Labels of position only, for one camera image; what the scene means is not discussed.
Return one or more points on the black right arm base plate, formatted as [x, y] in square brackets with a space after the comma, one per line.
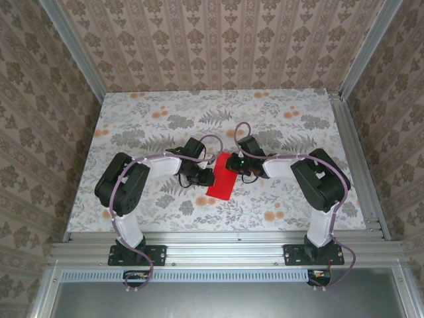
[295, 255]

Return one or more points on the red paper sheet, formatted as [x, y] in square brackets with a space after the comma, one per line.
[221, 185]

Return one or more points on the long aluminium base rail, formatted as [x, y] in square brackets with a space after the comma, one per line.
[225, 248]

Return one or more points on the aluminium side rail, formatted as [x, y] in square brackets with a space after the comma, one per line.
[353, 149]

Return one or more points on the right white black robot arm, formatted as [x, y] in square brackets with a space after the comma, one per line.
[321, 185]

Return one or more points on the aluminium upright post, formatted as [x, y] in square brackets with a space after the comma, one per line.
[75, 49]
[367, 49]

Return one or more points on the grey metal panel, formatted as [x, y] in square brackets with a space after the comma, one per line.
[215, 301]

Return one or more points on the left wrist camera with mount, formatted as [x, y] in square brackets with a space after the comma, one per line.
[206, 164]

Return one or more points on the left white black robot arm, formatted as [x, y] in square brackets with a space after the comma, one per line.
[124, 189]

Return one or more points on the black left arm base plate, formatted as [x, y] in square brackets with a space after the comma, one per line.
[155, 255]

